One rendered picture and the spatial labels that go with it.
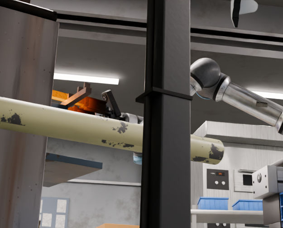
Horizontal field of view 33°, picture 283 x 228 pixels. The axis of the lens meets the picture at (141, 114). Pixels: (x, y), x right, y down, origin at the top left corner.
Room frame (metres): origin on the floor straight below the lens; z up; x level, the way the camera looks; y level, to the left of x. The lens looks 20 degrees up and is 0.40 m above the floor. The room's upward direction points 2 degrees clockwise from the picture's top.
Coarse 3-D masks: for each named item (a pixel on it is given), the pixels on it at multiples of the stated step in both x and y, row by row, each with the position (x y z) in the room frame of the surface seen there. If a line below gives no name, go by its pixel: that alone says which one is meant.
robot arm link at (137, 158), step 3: (135, 153) 1.78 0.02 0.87; (135, 156) 1.82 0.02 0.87; (138, 156) 1.81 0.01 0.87; (141, 156) 1.81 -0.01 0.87; (135, 159) 1.82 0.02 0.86; (138, 159) 1.81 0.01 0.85; (141, 159) 1.81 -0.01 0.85; (135, 162) 1.84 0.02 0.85; (138, 162) 1.84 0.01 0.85; (141, 162) 1.84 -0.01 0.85
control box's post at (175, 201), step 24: (168, 0) 0.49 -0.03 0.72; (168, 24) 0.49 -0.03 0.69; (168, 48) 0.49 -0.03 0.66; (168, 72) 0.50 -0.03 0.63; (168, 96) 0.50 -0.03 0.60; (168, 120) 0.50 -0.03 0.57; (168, 144) 0.50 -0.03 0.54; (168, 168) 0.50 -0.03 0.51; (168, 192) 0.50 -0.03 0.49; (168, 216) 0.50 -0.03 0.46
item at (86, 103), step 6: (54, 90) 1.50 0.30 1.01; (54, 96) 1.50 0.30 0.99; (60, 96) 1.51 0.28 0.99; (66, 96) 1.52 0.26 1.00; (78, 102) 1.55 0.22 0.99; (84, 102) 1.56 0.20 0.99; (90, 102) 1.59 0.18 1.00; (96, 102) 1.60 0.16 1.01; (102, 102) 1.61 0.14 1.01; (84, 108) 1.59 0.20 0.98; (90, 108) 1.58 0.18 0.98; (96, 108) 1.60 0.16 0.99; (102, 108) 1.62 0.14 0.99
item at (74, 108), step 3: (69, 108) 1.66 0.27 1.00; (72, 108) 1.66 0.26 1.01; (75, 108) 1.66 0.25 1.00; (78, 108) 1.68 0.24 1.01; (75, 111) 1.66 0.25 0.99; (78, 111) 1.69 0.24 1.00; (81, 111) 1.69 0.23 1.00; (84, 111) 1.70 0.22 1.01; (87, 111) 1.70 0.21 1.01; (90, 111) 1.70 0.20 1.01; (93, 114) 1.72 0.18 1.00
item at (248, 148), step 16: (208, 128) 5.60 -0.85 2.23; (224, 128) 5.63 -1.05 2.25; (240, 128) 5.67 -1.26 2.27; (256, 128) 5.70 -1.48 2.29; (272, 128) 5.74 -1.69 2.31; (224, 144) 5.89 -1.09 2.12; (240, 144) 5.93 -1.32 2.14; (256, 144) 5.96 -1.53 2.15; (272, 144) 5.93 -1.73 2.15; (224, 160) 5.89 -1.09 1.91; (240, 160) 5.93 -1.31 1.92; (256, 160) 5.97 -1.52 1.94; (272, 160) 6.01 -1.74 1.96; (192, 176) 6.31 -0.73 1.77; (208, 176) 5.85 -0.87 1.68; (224, 176) 5.89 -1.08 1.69; (240, 176) 5.90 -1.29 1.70; (192, 192) 6.31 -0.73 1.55; (208, 192) 5.86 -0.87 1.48; (224, 192) 5.89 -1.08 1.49; (240, 192) 5.93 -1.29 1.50; (208, 224) 5.85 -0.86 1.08; (224, 224) 5.87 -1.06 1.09; (240, 224) 5.89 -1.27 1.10; (256, 224) 5.92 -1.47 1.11
